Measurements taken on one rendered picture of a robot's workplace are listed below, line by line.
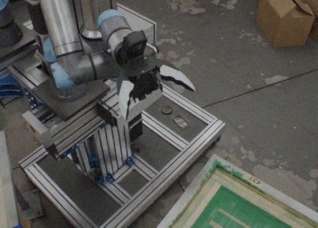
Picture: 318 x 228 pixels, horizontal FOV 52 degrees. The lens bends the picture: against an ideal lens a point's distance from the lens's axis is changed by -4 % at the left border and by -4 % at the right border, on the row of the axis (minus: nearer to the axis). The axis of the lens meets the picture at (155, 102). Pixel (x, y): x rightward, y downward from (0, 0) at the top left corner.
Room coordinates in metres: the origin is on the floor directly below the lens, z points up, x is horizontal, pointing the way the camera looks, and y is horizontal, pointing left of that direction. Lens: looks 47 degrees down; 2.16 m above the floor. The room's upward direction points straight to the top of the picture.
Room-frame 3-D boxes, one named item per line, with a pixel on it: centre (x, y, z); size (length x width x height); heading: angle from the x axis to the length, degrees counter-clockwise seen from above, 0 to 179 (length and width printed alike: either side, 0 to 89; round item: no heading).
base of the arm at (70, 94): (0.91, 0.33, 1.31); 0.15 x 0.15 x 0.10
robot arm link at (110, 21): (0.72, 0.11, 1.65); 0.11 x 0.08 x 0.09; 23
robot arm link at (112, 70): (0.71, 0.12, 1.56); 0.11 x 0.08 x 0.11; 113
